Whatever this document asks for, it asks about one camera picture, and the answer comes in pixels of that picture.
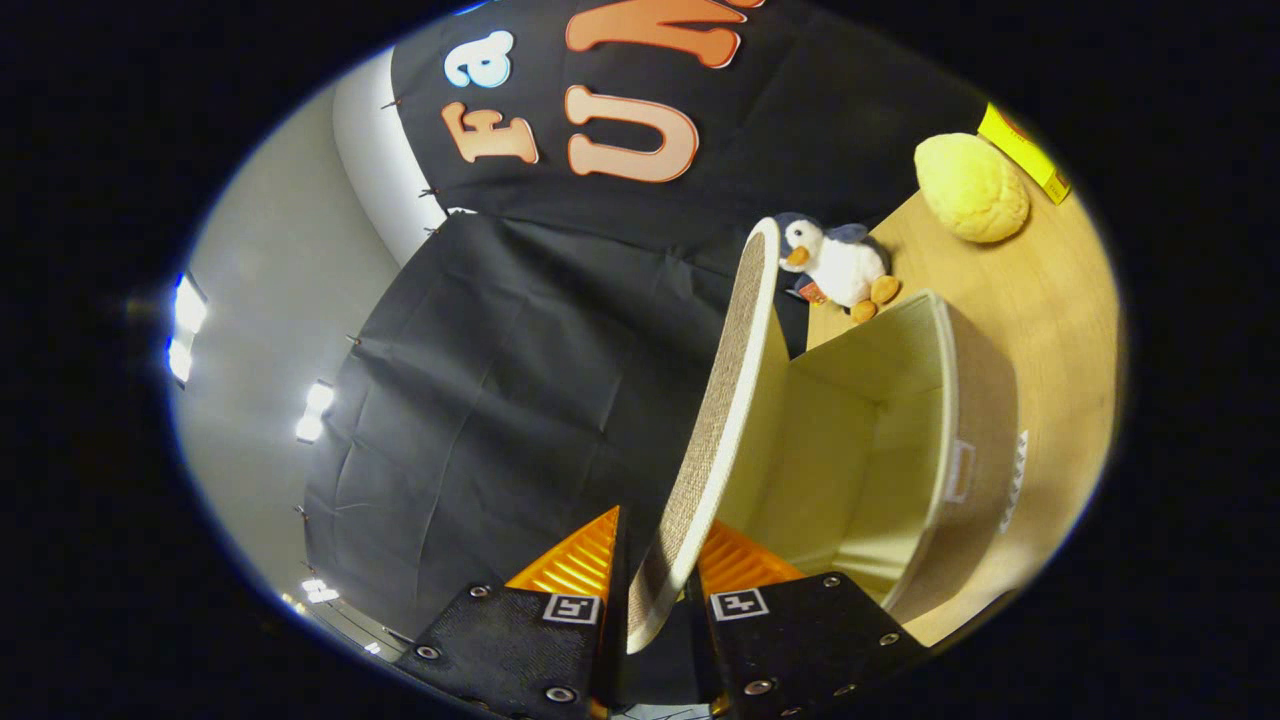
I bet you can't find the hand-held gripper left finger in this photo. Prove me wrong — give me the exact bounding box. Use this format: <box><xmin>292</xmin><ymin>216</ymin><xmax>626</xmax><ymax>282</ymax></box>
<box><xmin>393</xmin><ymin>505</ymin><xmax>633</xmax><ymax>720</ymax></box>

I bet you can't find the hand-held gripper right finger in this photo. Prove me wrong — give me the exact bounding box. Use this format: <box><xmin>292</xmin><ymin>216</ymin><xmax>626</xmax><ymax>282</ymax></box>
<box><xmin>690</xmin><ymin>518</ymin><xmax>933</xmax><ymax>720</ymax></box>

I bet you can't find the beige fabric storage box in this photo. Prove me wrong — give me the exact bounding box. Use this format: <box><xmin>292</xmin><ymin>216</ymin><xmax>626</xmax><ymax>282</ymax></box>
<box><xmin>627</xmin><ymin>218</ymin><xmax>1031</xmax><ymax>656</ymax></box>

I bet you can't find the penguin plush toy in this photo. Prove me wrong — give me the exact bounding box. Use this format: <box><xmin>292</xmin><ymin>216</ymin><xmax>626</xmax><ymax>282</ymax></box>
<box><xmin>773</xmin><ymin>212</ymin><xmax>902</xmax><ymax>325</ymax></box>

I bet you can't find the yellow round plush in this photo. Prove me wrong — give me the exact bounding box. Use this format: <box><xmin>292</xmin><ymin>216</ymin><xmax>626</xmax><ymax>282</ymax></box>
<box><xmin>913</xmin><ymin>133</ymin><xmax>1031</xmax><ymax>244</ymax></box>

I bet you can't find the row of black cloth clips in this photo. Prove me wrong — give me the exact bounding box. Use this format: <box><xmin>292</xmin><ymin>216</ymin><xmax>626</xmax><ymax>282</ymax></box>
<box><xmin>292</xmin><ymin>95</ymin><xmax>446</xmax><ymax>521</ymax></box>

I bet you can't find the yellow book with red circle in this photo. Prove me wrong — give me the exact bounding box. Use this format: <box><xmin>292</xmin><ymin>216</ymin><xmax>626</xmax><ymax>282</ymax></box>
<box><xmin>977</xmin><ymin>102</ymin><xmax>1072</xmax><ymax>206</ymax></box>

